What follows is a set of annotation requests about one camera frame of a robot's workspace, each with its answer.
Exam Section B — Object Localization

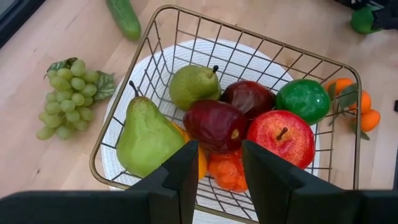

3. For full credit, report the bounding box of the dark red apple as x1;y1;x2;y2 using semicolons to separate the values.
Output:
222;80;277;121
182;99;249;154

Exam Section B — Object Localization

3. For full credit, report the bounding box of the orange bell pepper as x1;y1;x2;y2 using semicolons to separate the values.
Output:
207;148;249;193

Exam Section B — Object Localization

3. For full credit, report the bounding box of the tangerine sprig with leaves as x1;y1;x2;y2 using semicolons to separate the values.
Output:
325;77;382;141

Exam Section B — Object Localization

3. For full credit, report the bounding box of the white round woven placemat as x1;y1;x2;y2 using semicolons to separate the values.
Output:
99;39;321;224

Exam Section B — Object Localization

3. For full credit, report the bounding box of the small green pear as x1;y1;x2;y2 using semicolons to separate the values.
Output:
169;64;222;112

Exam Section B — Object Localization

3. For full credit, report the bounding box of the green grape bunch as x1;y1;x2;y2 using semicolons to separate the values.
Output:
35;57;118;141

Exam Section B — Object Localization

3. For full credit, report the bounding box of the large green pear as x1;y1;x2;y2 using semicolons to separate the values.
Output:
116;80;187;179

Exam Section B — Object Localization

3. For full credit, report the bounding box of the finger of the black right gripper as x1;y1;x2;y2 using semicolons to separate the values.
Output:
332;0;374;10
371;3;398;31

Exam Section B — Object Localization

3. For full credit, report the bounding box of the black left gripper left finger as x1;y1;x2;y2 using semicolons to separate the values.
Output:
124;139;200;224

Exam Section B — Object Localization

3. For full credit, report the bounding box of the green lime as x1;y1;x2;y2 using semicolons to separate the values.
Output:
350;5;383;35

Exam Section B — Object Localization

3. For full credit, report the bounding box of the green cucumber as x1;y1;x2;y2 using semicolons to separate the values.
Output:
105;0;142;41

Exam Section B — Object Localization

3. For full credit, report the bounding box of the bright red apple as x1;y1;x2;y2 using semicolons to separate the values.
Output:
247;109;317;170

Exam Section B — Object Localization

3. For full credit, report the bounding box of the yellow orange mango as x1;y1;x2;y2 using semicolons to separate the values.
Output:
170;121;208;180

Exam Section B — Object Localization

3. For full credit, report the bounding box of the dark green round fruit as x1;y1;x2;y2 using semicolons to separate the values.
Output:
275;78;332;126

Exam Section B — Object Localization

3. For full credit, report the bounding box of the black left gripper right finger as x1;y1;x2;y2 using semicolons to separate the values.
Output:
241;139;363;224

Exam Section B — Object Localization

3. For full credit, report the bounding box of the gold wire basket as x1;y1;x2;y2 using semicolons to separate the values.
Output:
89;4;363;224

